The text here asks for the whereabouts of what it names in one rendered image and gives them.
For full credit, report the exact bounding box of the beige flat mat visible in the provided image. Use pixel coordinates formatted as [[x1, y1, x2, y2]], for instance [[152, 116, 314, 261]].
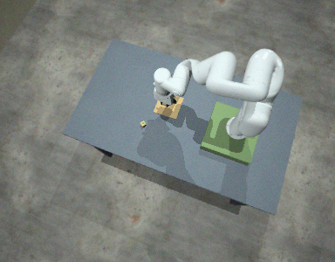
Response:
[[154, 96, 184, 119]]

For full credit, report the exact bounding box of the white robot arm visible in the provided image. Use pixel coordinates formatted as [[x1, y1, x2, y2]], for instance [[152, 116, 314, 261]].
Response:
[[154, 49, 284, 140]]

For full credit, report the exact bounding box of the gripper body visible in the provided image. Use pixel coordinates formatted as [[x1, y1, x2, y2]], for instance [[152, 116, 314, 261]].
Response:
[[154, 88, 175, 105]]

